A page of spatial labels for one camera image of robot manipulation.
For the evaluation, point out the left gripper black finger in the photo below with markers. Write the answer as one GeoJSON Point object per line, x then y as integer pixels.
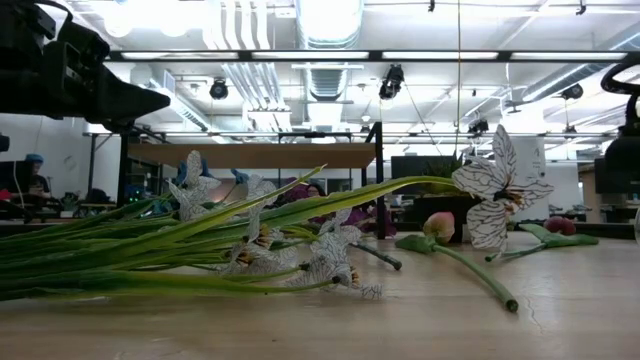
{"type": "Point", "coordinates": [125, 102]}

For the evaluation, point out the white artificial flower bunch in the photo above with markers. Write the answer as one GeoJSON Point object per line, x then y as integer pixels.
{"type": "Point", "coordinates": [150, 245]}

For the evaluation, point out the pink artificial tulip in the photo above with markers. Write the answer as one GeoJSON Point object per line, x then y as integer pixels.
{"type": "Point", "coordinates": [440, 225]}

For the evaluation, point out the red artificial tulip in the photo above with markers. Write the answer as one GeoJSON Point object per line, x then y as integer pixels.
{"type": "Point", "coordinates": [560, 225]}

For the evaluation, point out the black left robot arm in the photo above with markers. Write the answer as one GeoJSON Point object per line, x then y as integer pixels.
{"type": "Point", "coordinates": [25, 20]}

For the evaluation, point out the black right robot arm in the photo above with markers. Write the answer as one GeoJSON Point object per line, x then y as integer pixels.
{"type": "Point", "coordinates": [625, 155]}

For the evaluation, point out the black ceiling spotlight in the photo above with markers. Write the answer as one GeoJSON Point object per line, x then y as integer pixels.
{"type": "Point", "coordinates": [218, 90]}
{"type": "Point", "coordinates": [572, 91]}
{"type": "Point", "coordinates": [391, 82]}
{"type": "Point", "coordinates": [478, 126]}

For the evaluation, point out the person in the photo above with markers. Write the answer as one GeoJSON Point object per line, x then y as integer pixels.
{"type": "Point", "coordinates": [315, 190]}
{"type": "Point", "coordinates": [36, 175]}

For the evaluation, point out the black monitor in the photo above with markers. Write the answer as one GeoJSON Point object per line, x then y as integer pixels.
{"type": "Point", "coordinates": [405, 165]}
{"type": "Point", "coordinates": [615, 182]}
{"type": "Point", "coordinates": [10, 175]}

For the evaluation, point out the black overhead bar with lights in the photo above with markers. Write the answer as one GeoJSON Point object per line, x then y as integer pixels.
{"type": "Point", "coordinates": [375, 55]}

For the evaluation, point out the succulent in black pot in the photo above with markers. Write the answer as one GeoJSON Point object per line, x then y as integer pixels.
{"type": "Point", "coordinates": [430, 202]}

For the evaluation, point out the wooden shelf with black frame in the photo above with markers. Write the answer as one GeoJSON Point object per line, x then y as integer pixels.
{"type": "Point", "coordinates": [250, 156]}

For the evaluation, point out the silver ventilation duct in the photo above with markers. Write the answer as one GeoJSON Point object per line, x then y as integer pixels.
{"type": "Point", "coordinates": [327, 30]}

